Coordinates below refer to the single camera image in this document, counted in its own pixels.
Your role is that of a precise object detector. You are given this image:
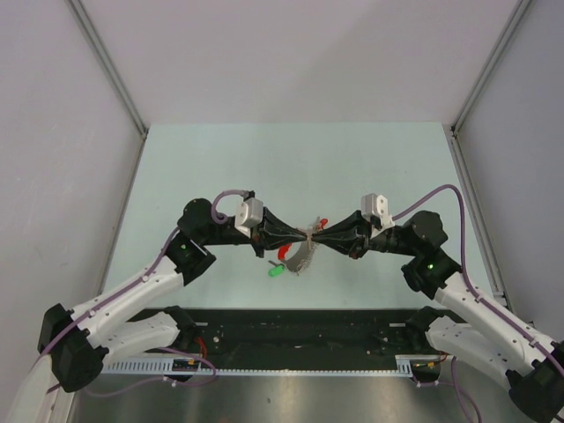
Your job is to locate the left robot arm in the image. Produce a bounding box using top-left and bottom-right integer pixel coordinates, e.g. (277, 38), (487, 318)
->
(38, 191), (308, 392)

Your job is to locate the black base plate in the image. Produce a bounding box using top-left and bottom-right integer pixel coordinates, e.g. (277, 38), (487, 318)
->
(109, 307), (446, 371)

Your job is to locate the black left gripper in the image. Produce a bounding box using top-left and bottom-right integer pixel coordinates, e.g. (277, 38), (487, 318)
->
(200, 206), (306, 258)

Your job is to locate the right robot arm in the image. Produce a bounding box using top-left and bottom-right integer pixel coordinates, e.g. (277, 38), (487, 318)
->
(313, 211), (563, 422)

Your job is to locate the white slotted cable duct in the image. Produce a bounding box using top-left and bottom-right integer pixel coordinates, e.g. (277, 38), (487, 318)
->
(102, 352), (439, 377)

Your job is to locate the green capped key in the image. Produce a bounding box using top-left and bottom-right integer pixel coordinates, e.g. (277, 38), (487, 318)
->
(267, 261), (286, 278)

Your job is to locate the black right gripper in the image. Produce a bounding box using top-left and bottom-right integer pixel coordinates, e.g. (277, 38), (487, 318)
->
(312, 209), (419, 260)

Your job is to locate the keyring bunch with chain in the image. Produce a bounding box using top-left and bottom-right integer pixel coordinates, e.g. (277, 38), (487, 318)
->
(281, 217), (324, 275)

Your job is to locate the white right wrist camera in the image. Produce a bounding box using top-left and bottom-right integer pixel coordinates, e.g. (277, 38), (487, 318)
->
(360, 193), (395, 231)

